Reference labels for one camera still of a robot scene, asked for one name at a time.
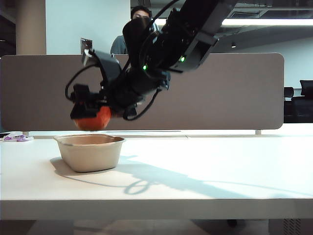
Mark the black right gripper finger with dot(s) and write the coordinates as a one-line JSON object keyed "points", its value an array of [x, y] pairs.
{"points": [[117, 113], [84, 105]]}

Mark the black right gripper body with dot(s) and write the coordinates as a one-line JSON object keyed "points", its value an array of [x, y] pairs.
{"points": [[119, 94]]}

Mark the orange fruit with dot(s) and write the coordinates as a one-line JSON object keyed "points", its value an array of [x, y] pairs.
{"points": [[94, 122]]}

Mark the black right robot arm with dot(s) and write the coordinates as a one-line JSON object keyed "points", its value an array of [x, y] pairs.
{"points": [[185, 36]]}

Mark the beige paper lunchbox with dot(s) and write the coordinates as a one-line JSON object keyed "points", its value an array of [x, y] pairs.
{"points": [[90, 156]]}

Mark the purple white packet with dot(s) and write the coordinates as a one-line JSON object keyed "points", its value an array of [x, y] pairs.
{"points": [[17, 138]]}

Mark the person in grey shirt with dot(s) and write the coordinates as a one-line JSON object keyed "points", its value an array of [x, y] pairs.
{"points": [[140, 12]]}

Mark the beige round pillar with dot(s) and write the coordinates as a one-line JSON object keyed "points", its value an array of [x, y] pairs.
{"points": [[30, 27]]}

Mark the grey fabric desk divider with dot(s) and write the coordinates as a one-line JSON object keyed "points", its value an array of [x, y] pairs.
{"points": [[220, 98]]}

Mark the small black office chair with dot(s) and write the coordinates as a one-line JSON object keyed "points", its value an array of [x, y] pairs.
{"points": [[288, 92]]}

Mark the black background desk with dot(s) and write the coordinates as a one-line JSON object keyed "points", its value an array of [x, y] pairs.
{"points": [[299, 110]]}

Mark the large black office chair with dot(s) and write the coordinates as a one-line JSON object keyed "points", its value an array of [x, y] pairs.
{"points": [[306, 87]]}

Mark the grey vent grille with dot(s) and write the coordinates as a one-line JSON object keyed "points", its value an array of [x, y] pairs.
{"points": [[291, 226]]}

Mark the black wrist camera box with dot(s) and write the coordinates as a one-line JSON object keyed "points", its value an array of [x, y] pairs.
{"points": [[107, 64]]}

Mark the silver wall plate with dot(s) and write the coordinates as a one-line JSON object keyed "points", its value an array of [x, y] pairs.
{"points": [[85, 43]]}

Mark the white divider foot bracket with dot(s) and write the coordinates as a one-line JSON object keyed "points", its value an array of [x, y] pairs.
{"points": [[257, 132], [25, 134]]}

